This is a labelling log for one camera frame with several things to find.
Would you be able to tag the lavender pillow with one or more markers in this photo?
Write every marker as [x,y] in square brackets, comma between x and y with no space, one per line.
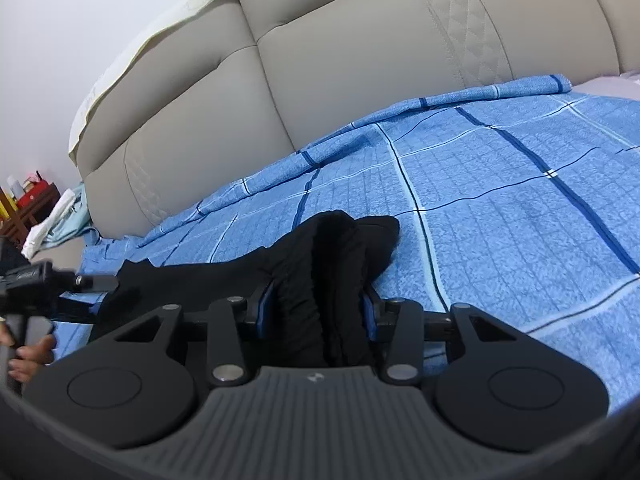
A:
[625,86]

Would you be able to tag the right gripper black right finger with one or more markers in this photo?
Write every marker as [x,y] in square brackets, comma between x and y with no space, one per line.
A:
[379,317]

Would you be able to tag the blue plaid bed sheet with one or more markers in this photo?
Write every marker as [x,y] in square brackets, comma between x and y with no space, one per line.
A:
[520,198]

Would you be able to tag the light blue cloth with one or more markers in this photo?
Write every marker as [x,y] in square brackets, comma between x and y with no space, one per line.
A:
[80,217]

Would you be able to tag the black pants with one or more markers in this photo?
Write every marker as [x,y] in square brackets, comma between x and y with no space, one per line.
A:
[318,275]

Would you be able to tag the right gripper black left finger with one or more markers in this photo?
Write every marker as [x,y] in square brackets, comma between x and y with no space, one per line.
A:
[257,307]

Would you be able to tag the cream cloth on headboard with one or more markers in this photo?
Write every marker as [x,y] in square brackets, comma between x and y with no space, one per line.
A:
[182,12]

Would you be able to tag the dark wooden side table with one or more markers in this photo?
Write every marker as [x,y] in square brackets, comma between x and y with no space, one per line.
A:
[17,218]

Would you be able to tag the beige padded headboard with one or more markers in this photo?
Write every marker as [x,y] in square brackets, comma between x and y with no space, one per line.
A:
[248,82]

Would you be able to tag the person's left hand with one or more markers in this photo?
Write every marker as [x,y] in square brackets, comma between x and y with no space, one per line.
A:
[31,359]

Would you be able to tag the white cloth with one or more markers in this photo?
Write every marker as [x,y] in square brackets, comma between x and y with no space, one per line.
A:
[50,232]

